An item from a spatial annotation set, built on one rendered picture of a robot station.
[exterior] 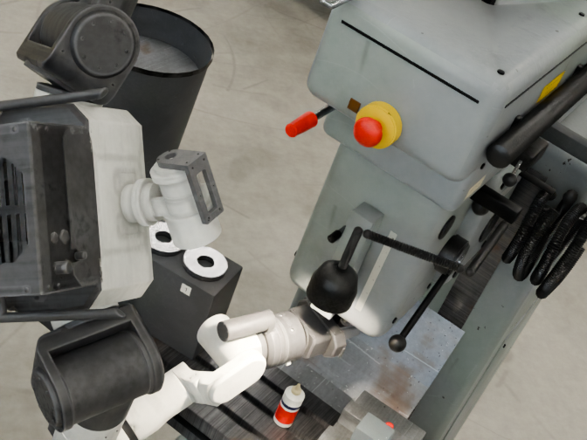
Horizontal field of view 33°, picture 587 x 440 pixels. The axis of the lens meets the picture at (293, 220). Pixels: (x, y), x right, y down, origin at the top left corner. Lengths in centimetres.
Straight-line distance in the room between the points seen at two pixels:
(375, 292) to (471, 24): 48
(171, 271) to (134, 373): 66
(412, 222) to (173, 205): 41
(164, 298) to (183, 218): 74
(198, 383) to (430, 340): 70
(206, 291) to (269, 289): 177
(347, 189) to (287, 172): 276
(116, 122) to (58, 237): 20
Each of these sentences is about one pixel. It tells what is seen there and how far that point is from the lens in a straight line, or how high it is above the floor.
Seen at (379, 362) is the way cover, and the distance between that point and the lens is 217.
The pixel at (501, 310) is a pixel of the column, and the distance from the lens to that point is 207.
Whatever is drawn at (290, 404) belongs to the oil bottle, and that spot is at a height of 100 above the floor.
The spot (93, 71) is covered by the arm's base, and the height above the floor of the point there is 174.
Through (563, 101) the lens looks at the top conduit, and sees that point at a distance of 146.
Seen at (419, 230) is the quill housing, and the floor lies 156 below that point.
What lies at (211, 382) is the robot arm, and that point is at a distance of 158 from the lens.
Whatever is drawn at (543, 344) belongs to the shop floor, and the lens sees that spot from 405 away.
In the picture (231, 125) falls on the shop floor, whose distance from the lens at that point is 447.
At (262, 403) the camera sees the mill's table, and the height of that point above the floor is 93.
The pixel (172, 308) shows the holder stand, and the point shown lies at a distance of 199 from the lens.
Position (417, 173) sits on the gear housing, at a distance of 142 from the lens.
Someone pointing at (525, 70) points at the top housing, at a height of 189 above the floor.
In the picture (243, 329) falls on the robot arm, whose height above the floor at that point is 130.
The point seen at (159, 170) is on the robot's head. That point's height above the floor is 166.
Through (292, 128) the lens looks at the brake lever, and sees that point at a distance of 132.
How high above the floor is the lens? 240
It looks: 36 degrees down
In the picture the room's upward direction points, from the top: 21 degrees clockwise
